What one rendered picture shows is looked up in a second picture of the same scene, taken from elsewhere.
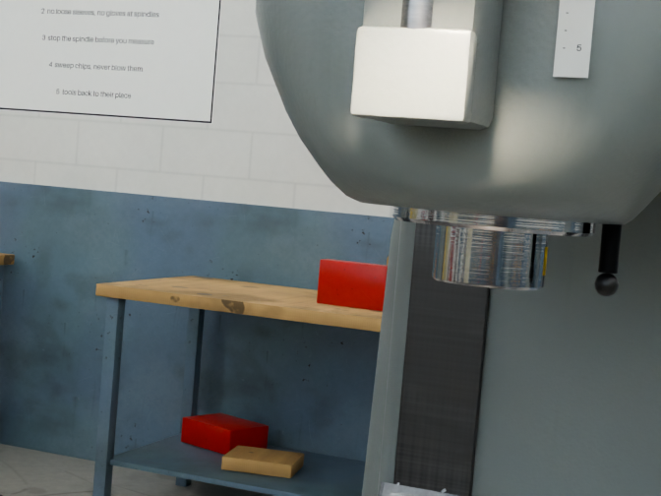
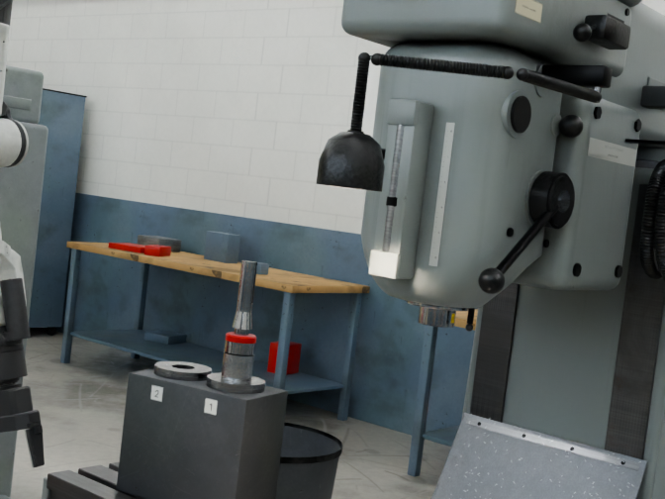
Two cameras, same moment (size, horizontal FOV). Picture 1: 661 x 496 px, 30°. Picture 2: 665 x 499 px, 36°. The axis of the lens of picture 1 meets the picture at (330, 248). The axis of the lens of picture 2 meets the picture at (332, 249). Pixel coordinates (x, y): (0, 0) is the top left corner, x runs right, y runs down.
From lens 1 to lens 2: 0.83 m
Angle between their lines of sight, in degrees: 18
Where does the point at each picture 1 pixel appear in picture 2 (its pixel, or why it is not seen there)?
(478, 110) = (403, 274)
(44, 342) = (387, 349)
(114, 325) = (429, 340)
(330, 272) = not seen: hidden behind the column
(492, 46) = (410, 256)
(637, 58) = (452, 261)
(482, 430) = (508, 392)
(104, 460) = (419, 434)
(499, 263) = (432, 318)
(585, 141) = (439, 284)
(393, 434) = (471, 391)
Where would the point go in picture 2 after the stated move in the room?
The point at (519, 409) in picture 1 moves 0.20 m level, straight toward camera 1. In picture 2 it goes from (523, 383) to (483, 399)
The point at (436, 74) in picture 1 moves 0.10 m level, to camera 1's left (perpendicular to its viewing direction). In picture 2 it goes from (388, 265) to (309, 254)
